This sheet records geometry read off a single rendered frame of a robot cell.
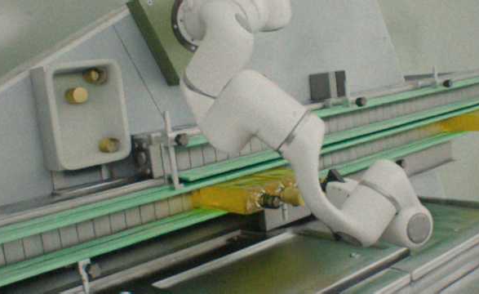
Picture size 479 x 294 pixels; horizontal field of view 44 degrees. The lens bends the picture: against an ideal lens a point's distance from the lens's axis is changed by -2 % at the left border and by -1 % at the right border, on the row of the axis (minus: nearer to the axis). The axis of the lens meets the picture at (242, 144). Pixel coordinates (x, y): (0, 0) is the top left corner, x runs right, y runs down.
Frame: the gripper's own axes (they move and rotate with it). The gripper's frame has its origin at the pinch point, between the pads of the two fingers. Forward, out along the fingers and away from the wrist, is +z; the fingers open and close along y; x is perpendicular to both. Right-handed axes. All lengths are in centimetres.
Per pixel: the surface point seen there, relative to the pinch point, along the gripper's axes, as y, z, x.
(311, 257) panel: -12.5, 3.6, 1.4
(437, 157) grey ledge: -12, 58, -87
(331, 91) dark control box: 18, 50, -39
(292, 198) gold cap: 0.3, 5.9, 3.0
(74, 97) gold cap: 26, 31, 40
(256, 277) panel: -12.6, 1.9, 15.3
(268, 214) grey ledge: -10.6, 36.0, -6.1
